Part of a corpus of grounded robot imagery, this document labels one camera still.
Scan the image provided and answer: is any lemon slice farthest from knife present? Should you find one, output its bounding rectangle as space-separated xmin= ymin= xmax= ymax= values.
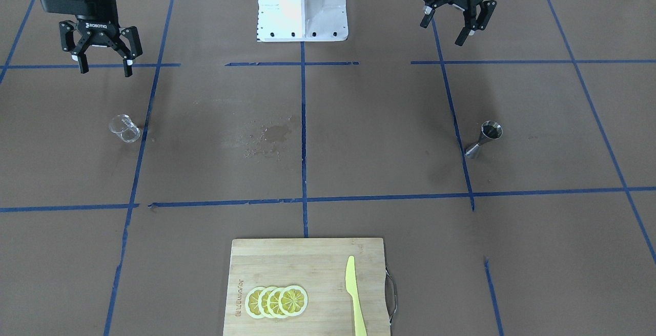
xmin=245 ymin=286 xmax=265 ymax=319

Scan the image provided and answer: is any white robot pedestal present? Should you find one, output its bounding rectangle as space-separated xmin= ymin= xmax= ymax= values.
xmin=256 ymin=0 xmax=349 ymax=43

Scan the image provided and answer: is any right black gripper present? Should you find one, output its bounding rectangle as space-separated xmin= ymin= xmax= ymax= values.
xmin=59 ymin=15 xmax=143 ymax=77

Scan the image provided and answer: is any yellow plastic knife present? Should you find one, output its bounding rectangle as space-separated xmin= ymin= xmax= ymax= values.
xmin=345 ymin=255 xmax=367 ymax=335

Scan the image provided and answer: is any wooden cutting board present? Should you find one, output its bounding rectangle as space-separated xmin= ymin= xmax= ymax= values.
xmin=222 ymin=238 xmax=391 ymax=335

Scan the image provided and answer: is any steel double jigger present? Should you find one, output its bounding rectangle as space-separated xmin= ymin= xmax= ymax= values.
xmin=464 ymin=120 xmax=503 ymax=159

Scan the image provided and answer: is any clear glass cup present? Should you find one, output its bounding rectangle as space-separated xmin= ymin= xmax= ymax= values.
xmin=109 ymin=114 xmax=141 ymax=144

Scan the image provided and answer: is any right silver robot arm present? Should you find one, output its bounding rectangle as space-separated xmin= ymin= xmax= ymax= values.
xmin=53 ymin=0 xmax=142 ymax=77

